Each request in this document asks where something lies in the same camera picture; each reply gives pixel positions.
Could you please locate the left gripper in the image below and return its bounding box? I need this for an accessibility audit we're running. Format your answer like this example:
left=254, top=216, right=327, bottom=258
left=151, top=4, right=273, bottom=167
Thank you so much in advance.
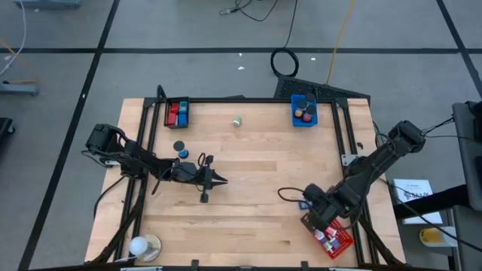
left=195, top=154, right=229, bottom=204

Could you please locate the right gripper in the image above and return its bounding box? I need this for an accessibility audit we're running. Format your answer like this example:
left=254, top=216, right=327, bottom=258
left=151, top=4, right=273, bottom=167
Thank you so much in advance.
left=300, top=194, right=354, bottom=233

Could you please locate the red plastic basket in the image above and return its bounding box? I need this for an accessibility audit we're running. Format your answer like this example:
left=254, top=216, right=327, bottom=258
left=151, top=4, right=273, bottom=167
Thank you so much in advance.
left=300, top=215, right=355, bottom=260

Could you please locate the blue sand hourglass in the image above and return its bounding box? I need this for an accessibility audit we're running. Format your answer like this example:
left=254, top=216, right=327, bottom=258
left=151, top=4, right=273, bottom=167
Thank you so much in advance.
left=172, top=140, right=191, bottom=160

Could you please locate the black plastic basket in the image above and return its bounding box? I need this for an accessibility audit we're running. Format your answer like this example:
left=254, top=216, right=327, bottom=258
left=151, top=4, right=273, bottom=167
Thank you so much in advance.
left=163, top=96, right=191, bottom=129

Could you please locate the white booklet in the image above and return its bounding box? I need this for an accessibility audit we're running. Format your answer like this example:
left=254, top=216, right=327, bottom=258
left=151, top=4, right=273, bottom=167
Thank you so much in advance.
left=392, top=178, right=445, bottom=226

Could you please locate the blue plastic basket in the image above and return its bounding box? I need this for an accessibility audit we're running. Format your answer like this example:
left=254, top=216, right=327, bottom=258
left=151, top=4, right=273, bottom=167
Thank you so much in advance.
left=290, top=93, right=319, bottom=128

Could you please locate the yellow tape roll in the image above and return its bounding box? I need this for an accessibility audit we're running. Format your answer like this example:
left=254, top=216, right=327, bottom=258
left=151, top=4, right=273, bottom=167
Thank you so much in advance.
left=418, top=226, right=459, bottom=248

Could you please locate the black cart bar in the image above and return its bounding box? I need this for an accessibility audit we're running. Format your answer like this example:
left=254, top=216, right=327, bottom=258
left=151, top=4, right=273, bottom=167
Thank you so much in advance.
left=393, top=184, right=471, bottom=220

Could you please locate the grey cart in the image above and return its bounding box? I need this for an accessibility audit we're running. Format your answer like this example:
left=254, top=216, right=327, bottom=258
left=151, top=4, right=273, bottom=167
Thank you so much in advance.
left=451, top=100, right=482, bottom=212

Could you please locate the black chair base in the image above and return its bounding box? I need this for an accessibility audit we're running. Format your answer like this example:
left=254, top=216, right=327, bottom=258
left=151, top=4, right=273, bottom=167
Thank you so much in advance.
left=0, top=117, right=17, bottom=147

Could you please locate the grey stand base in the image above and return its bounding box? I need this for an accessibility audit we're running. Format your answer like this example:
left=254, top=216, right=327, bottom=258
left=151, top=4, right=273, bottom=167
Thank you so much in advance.
left=13, top=0, right=82, bottom=11
left=0, top=81, right=41, bottom=97

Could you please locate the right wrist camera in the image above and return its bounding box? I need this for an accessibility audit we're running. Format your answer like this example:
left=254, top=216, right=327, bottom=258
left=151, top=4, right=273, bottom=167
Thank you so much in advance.
left=303, top=183, right=325, bottom=205

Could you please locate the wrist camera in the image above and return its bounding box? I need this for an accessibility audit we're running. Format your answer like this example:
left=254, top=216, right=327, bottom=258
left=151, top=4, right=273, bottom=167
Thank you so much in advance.
left=303, top=183, right=325, bottom=205
left=175, top=161, right=197, bottom=182

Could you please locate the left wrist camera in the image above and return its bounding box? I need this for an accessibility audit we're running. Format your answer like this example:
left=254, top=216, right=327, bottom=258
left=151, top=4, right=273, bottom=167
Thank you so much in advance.
left=175, top=161, right=197, bottom=182

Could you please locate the black aluminium table frame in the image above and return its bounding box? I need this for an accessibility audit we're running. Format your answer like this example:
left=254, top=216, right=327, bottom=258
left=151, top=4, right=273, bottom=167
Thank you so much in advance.
left=90, top=84, right=406, bottom=271

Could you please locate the black coiled cable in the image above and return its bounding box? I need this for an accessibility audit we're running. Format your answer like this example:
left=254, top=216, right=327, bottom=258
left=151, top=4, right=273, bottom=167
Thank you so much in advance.
left=270, top=0, right=300, bottom=78

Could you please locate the thin black floor cable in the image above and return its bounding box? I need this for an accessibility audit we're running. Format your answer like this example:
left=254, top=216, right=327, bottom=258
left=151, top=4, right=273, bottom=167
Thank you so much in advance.
left=219, top=0, right=280, bottom=23

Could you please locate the yellow cable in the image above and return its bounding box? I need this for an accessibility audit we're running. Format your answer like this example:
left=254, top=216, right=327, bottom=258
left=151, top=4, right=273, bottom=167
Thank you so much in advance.
left=325, top=0, right=357, bottom=86
left=0, top=37, right=39, bottom=84

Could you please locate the white floor cable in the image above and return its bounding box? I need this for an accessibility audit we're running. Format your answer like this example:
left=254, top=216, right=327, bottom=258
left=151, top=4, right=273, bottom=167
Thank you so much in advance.
left=0, top=0, right=28, bottom=76

